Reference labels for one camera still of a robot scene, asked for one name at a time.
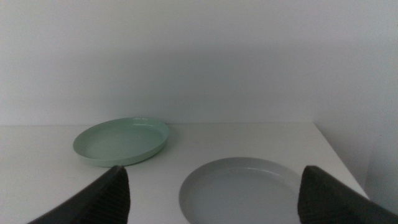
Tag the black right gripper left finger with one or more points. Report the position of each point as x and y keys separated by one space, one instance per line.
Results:
x=102 y=199

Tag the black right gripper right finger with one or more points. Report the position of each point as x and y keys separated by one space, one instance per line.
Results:
x=326 y=202

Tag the pale green shallow bowl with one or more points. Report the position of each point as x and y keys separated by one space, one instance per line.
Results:
x=118 y=143

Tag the light grey shallow bowl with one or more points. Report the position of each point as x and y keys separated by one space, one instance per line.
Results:
x=239 y=196

